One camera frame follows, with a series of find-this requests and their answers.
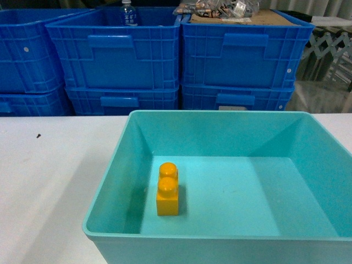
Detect yellow two-stud block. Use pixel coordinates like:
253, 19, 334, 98
156, 162, 179, 216

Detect blue crate bottom right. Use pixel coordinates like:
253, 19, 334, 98
181, 84, 295, 111

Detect blue crate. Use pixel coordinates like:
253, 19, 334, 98
181, 10, 315, 89
65, 86, 179, 116
1, 9, 87, 94
46, 7, 182, 90
1, 85, 75, 117
181, 84, 295, 111

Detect blue crate top right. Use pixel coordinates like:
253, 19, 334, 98
181, 10, 315, 89

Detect blue crate bottom middle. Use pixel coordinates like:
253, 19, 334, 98
65, 86, 179, 116

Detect teal plastic bin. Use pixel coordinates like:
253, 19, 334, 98
82, 111, 351, 263

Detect blue crate top middle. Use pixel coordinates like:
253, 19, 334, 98
46, 7, 182, 90

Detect blue crate bottom left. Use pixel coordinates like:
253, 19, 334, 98
1, 85, 75, 117

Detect clear water bottle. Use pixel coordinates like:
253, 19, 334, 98
120, 0, 138, 26

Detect plastic bag of parts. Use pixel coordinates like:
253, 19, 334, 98
173, 0, 261, 19

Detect brown cardboard sheet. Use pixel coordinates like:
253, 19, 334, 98
190, 10, 297, 26

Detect blue crate top left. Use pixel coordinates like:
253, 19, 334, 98
1, 9, 87, 94

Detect expandable roller conveyor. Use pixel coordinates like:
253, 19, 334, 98
297, 26, 351, 83

